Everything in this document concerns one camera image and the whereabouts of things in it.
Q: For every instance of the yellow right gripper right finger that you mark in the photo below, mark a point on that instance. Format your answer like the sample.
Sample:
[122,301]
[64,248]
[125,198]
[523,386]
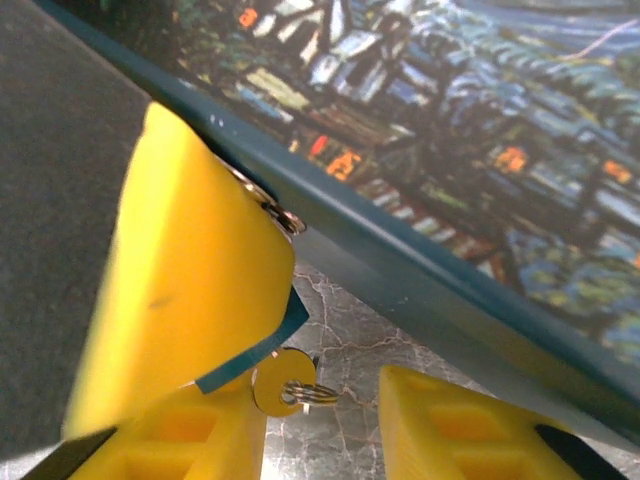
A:
[450,440]

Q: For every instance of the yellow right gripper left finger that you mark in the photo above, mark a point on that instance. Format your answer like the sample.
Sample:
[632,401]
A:
[200,445]

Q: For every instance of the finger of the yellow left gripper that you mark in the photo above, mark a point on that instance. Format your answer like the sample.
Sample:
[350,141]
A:
[190,260]

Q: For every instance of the starry night print mat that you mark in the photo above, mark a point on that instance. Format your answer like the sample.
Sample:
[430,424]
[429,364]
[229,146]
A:
[450,125]

